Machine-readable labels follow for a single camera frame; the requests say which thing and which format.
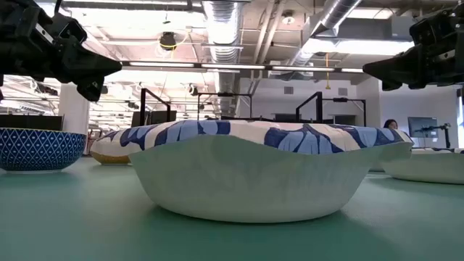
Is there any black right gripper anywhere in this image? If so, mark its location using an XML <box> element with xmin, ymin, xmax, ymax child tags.
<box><xmin>362</xmin><ymin>5</ymin><xmax>464</xmax><ymax>92</ymax></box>

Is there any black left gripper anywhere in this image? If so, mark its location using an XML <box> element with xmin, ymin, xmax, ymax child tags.
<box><xmin>0</xmin><ymin>0</ymin><xmax>123</xmax><ymax>103</ymax></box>

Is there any yellow patterned ceramic bowl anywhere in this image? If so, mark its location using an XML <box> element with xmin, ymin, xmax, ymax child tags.
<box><xmin>90</xmin><ymin>151</ymin><xmax>131</xmax><ymax>166</ymax></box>

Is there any blue patterned ceramic bowl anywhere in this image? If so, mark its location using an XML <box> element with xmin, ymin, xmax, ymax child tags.
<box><xmin>0</xmin><ymin>127</ymin><xmax>88</xmax><ymax>172</ymax></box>

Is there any blue floral paper bowl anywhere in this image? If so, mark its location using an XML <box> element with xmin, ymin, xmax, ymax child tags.
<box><xmin>378</xmin><ymin>146</ymin><xmax>464</xmax><ymax>185</ymax></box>
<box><xmin>89</xmin><ymin>119</ymin><xmax>415</xmax><ymax>223</ymax></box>

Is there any white room pillar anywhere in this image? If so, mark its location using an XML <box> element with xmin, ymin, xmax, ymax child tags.
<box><xmin>58</xmin><ymin>82</ymin><xmax>91</xmax><ymax>157</ymax></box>

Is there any black partition panel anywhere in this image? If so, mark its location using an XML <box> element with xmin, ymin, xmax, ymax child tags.
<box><xmin>0</xmin><ymin>114</ymin><xmax>65</xmax><ymax>132</ymax></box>

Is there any black ceiling device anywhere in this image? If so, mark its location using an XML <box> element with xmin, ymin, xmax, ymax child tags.
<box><xmin>158</xmin><ymin>31</ymin><xmax>178</xmax><ymax>51</ymax></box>

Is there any long LED light bar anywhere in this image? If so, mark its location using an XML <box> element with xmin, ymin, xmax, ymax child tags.
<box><xmin>121</xmin><ymin>60</ymin><xmax>365</xmax><ymax>74</ymax></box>

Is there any black background metal frame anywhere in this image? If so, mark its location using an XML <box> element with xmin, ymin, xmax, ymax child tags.
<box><xmin>321</xmin><ymin>96</ymin><xmax>367</xmax><ymax>128</ymax></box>
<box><xmin>196</xmin><ymin>92</ymin><xmax>254</xmax><ymax>121</ymax></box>

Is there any dark wall monitor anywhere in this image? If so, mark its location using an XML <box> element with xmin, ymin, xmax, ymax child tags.
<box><xmin>407</xmin><ymin>116</ymin><xmax>439</xmax><ymax>139</ymax></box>

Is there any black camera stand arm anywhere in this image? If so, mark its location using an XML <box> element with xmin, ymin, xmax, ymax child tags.
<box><xmin>414</xmin><ymin>123</ymin><xmax>452</xmax><ymax>149</ymax></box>

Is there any ribbed silver ventilation duct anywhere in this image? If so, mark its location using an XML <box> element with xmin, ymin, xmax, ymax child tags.
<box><xmin>202</xmin><ymin>0</ymin><xmax>244</xmax><ymax>117</ymax></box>

